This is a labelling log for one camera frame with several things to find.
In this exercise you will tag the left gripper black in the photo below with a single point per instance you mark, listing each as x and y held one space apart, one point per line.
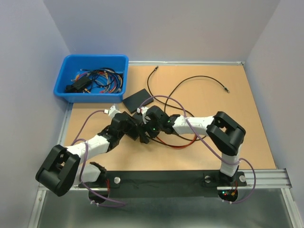
132 122

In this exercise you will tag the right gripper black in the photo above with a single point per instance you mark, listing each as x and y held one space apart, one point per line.
145 127

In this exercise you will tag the black network switch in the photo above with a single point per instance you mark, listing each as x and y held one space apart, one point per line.
137 117
134 101

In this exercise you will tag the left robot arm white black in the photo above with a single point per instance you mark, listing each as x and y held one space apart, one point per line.
60 170

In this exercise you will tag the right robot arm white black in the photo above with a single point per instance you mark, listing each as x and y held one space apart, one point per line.
226 134

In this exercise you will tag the black base mat strip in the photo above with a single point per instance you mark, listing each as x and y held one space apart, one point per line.
167 184

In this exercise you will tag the blue plastic bin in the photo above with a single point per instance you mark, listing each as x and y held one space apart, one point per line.
78 64

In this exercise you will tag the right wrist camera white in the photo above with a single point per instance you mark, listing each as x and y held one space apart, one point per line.
143 112

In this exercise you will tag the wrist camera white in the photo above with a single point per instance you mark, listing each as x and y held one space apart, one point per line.
112 111
143 112

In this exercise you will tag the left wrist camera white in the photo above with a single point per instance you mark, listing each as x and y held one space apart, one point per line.
112 111

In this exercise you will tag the aluminium frame rail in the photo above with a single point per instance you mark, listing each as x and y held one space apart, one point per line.
100 197

